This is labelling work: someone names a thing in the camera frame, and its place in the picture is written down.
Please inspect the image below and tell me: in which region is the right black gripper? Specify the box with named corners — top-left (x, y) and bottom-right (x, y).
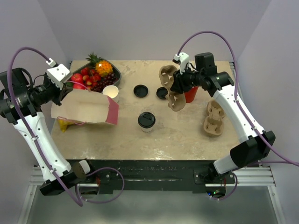
top-left (171, 65), bottom-right (204, 94)

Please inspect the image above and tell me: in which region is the cardboard cup carrier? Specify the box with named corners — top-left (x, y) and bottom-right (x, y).
top-left (203, 100), bottom-right (225, 137)
top-left (159, 65), bottom-right (186, 112)

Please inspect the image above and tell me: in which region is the brown paper bag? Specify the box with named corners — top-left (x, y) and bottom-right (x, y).
top-left (51, 89), bottom-right (119, 125)

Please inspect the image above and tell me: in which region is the black cup lid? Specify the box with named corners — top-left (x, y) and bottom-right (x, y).
top-left (137, 112), bottom-right (156, 128)
top-left (156, 87), bottom-right (168, 100)
top-left (133, 84), bottom-right (149, 98)

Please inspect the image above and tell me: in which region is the white paper cup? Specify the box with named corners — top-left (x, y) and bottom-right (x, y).
top-left (102, 85), bottom-right (119, 103)
top-left (140, 125), bottom-right (154, 133)

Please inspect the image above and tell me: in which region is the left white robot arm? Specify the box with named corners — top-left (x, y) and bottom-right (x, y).
top-left (0, 68), bottom-right (97, 196)

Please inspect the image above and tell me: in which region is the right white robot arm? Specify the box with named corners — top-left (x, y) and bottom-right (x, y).
top-left (166, 52), bottom-right (276, 183)

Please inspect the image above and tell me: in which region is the red straw holder cup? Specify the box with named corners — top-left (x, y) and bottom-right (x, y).
top-left (185, 86), bottom-right (198, 103)

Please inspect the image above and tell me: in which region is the red apple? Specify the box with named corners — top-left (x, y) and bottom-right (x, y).
top-left (71, 73), bottom-right (84, 84)
top-left (73, 83), bottom-right (86, 90)

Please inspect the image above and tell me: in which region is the yellow chips bag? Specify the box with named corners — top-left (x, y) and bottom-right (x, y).
top-left (57, 119), bottom-right (72, 133)

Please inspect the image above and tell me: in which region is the purple grape bunch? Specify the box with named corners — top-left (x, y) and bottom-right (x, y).
top-left (91, 73), bottom-right (119, 93)

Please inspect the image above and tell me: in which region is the grey fruit tray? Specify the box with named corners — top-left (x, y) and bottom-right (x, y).
top-left (71, 60), bottom-right (121, 93)

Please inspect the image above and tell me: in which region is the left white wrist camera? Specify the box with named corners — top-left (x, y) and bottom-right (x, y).
top-left (46, 58), bottom-right (72, 90)

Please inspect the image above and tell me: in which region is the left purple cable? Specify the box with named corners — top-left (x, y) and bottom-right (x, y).
top-left (6, 46), bottom-right (126, 207)

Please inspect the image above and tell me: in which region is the purple cable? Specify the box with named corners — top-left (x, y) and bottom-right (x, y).
top-left (6, 46), bottom-right (126, 207)
top-left (177, 30), bottom-right (299, 201)

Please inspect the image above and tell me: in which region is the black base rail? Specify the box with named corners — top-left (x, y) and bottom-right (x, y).
top-left (67, 160), bottom-right (243, 194)

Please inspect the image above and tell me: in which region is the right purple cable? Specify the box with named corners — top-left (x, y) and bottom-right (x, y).
top-left (177, 30), bottom-right (299, 201)

